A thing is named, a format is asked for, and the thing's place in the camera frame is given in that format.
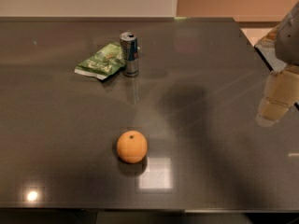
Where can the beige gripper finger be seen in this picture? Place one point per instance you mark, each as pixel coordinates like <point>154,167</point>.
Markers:
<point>281,92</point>

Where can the silver blue redbull can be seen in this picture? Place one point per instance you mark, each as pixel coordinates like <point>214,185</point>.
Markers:
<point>130,53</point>

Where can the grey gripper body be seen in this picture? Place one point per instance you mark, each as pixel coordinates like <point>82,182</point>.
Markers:
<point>288,44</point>

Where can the green snack bag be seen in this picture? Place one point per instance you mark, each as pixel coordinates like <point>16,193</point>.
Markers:
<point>103,63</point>

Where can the orange fruit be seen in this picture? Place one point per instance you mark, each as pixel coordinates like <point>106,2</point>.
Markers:
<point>132,147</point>

